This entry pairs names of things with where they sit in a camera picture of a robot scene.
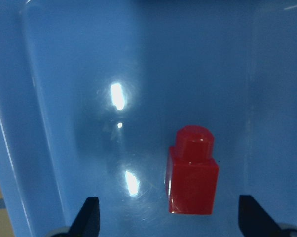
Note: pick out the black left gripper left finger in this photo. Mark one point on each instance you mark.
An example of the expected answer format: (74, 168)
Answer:
(87, 221)

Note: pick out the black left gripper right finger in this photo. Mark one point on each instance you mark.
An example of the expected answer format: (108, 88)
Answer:
(254, 221)

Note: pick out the red block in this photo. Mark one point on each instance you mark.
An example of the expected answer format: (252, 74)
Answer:
(191, 173)

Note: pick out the blue plastic tray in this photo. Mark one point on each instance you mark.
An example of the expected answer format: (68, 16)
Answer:
(93, 92)

